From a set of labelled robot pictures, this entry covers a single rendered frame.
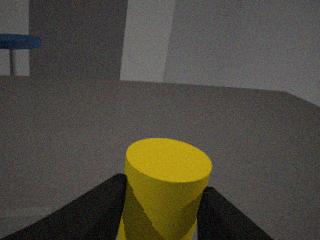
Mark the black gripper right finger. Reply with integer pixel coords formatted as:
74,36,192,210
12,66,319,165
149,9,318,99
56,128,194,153
197,185,273,240

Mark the yellow cylinder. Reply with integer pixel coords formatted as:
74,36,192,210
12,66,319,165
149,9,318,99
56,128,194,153
117,137,212,240

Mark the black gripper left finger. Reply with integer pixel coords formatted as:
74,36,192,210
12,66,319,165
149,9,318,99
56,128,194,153
0,173,128,240

